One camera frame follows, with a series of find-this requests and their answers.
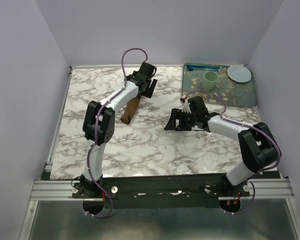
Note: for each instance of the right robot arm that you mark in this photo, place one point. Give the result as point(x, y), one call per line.
point(257, 145)

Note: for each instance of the brown cloth napkin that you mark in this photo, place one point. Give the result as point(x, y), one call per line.
point(130, 110)

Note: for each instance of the light green cup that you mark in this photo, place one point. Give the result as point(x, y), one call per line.
point(210, 80)

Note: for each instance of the blue plastic utensil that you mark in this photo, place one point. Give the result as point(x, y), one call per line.
point(202, 67)

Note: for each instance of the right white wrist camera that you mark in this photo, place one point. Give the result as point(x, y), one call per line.
point(185, 107)

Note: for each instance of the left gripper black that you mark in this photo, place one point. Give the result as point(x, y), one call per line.
point(148, 91)

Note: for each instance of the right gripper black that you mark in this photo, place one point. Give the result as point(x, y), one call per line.
point(178, 114)

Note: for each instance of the black mounting base rail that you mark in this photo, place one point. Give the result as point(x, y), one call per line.
point(168, 191)

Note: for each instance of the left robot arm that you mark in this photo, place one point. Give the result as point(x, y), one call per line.
point(99, 121)

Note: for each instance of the floral blue serving tray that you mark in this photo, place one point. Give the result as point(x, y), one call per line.
point(231, 92)

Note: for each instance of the aluminium extrusion frame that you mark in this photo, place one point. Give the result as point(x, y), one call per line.
point(61, 190)

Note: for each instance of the small white plate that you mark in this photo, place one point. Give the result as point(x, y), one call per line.
point(239, 73)

